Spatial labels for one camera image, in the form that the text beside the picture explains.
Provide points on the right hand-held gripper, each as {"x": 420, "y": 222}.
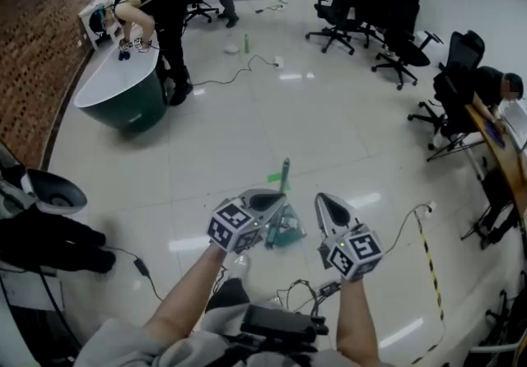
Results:
{"x": 356, "y": 252}

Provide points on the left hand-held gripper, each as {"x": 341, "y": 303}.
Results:
{"x": 230, "y": 229}

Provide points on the person's left forearm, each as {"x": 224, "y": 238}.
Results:
{"x": 181, "y": 299}

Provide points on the person's right forearm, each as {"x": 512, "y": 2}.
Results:
{"x": 356, "y": 316}

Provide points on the green tape corner mark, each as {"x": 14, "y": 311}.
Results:
{"x": 273, "y": 177}

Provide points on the person's left white shoe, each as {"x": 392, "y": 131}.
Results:
{"x": 239, "y": 266}

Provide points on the person's left black trouser leg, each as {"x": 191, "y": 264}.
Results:
{"x": 228, "y": 295}

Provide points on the yellow black hazard tape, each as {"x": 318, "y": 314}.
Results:
{"x": 430, "y": 266}

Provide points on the black chest-mounted device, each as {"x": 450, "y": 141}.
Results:
{"x": 276, "y": 322}

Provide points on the small white power strip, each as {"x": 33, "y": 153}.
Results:
{"x": 279, "y": 62}

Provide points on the white round pad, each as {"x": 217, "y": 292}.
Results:
{"x": 231, "y": 48}

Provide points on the green bottle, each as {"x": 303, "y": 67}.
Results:
{"x": 247, "y": 43}

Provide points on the green and white bathtub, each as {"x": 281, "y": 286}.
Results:
{"x": 123, "y": 98}

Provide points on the blue notebook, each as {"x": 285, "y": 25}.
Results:
{"x": 494, "y": 135}

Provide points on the wooden desk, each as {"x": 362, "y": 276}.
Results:
{"x": 506, "y": 163}

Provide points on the person's grey shirt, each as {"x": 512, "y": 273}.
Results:
{"x": 123, "y": 345}

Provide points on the white shell backpack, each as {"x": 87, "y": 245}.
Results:
{"x": 53, "y": 194}

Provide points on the small white cabinet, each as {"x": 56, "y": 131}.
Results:
{"x": 31, "y": 291}

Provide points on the white side table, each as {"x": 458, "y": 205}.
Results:
{"x": 96, "y": 15}

